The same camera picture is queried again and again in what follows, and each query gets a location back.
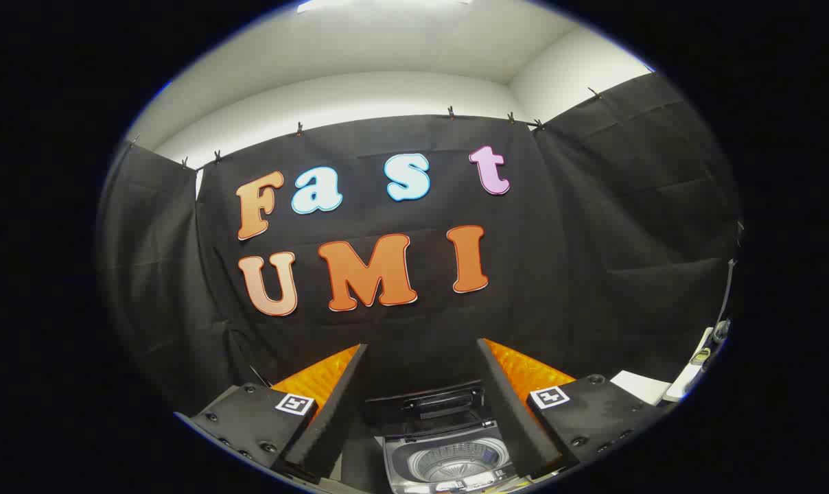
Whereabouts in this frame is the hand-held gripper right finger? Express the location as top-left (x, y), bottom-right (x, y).
top-left (475, 338), bottom-right (662, 481)

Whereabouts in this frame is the grey top-loading washing machine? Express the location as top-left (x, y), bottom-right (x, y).
top-left (382, 420), bottom-right (525, 494)

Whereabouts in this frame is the dark transparent washing machine lid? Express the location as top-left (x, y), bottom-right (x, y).
top-left (363, 383), bottom-right (487, 438)

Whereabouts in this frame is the row of black cloth clips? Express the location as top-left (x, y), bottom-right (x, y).
top-left (130, 86), bottom-right (604, 170)

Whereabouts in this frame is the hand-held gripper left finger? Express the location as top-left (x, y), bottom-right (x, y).
top-left (174, 343), bottom-right (369, 484)

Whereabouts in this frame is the white stand with cables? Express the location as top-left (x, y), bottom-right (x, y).
top-left (664, 326), bottom-right (732, 403)

